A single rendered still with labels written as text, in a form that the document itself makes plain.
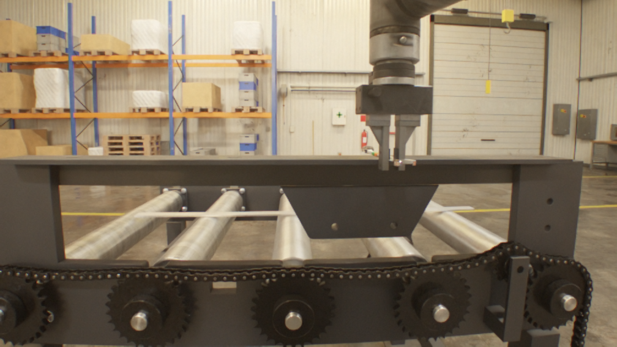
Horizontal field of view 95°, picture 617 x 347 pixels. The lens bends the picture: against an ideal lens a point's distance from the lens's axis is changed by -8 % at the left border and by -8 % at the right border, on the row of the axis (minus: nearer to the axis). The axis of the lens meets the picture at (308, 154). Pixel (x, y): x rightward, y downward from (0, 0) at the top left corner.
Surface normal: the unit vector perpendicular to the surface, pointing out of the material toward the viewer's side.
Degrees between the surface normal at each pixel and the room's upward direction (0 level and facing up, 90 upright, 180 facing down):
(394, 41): 90
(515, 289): 90
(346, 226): 90
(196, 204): 90
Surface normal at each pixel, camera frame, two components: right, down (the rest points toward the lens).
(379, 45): -0.75, 0.06
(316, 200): 0.06, 0.09
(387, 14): -0.53, 0.07
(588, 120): -1.00, 0.00
